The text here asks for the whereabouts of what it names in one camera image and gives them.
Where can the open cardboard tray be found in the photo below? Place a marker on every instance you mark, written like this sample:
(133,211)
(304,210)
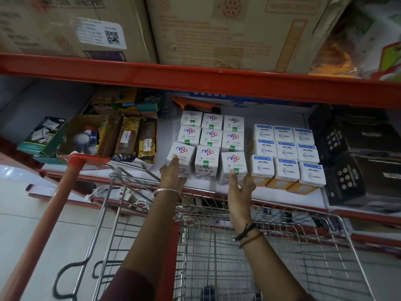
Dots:
(108,137)

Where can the person's left hand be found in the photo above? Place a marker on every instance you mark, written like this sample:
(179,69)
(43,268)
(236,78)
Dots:
(170,180)

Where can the person's right hand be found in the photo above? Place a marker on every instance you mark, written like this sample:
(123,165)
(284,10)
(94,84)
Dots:
(239,200)

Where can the large brown cardboard carton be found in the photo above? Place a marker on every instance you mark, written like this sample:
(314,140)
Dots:
(238,31)

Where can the person's right shoe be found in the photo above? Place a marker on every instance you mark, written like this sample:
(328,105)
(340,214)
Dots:
(258,296)

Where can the person's left fingers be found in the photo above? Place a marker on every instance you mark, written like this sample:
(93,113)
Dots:
(173,162)

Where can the silver metal bangle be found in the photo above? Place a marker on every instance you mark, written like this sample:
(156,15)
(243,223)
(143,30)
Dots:
(166,191)

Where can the black box with round holes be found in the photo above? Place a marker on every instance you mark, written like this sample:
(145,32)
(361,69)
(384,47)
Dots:
(363,181)
(354,131)

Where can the gold brown packet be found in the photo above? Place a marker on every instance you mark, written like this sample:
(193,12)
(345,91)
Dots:
(127,139)
(148,141)

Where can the person's left forearm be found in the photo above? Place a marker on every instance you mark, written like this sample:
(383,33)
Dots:
(150,235)

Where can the person's shoe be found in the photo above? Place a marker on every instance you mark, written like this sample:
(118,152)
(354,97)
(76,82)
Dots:
(207,294)
(258,296)

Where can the orange black tool pack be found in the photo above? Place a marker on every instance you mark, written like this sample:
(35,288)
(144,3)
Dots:
(197,105)

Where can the maroon sleeve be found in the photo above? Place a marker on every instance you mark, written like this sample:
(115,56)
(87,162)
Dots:
(137,288)

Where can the group of white colourful-logo boxes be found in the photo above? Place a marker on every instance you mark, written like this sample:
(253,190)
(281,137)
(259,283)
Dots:
(211,137)

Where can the brown cardboard carton, white label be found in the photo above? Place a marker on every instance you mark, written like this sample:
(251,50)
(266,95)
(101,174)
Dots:
(47,25)

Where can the orange metal shelf rack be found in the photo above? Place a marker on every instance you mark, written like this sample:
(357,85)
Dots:
(200,79)

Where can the blue white flat carton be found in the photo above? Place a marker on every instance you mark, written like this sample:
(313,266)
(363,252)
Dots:
(266,101)

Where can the green open box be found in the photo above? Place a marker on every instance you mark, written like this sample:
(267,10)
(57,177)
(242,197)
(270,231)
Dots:
(51,144)

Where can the person's right thumb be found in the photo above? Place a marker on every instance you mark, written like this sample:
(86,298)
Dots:
(232,179)

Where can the person's left shoe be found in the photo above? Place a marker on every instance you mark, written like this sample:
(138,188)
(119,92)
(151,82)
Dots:
(207,294)

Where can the person's right forearm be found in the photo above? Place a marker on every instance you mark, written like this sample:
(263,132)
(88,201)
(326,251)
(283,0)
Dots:
(269,269)

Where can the white round bulb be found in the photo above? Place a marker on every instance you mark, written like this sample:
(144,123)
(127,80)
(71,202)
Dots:
(80,140)

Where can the group of white blue-topped boxes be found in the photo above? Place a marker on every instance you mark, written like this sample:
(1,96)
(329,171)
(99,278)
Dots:
(286,153)

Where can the yellow teal box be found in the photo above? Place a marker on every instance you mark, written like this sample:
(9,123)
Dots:
(122,101)

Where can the plastic-wrapped goods bundle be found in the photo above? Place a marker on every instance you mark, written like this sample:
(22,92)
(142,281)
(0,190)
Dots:
(366,40)

